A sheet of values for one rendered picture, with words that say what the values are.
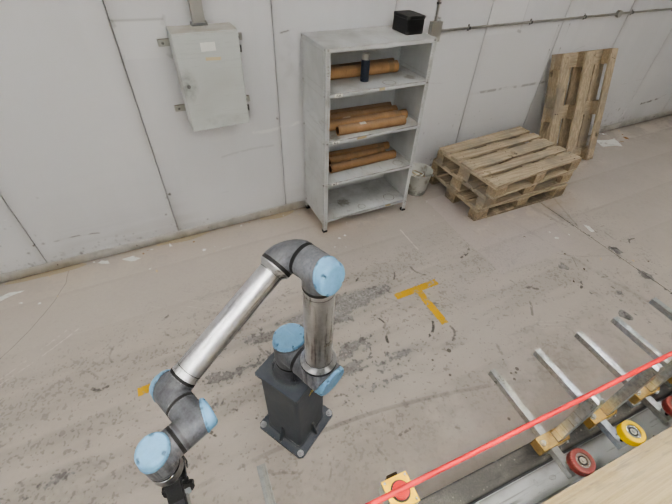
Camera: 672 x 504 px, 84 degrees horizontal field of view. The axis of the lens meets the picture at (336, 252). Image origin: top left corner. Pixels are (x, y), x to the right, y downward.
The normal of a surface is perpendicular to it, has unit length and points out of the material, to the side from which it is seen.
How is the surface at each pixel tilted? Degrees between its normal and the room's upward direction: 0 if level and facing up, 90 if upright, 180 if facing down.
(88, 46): 90
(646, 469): 0
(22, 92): 90
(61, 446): 0
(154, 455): 6
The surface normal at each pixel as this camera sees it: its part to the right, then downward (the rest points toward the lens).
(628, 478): 0.04, -0.73
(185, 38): 0.44, 0.62
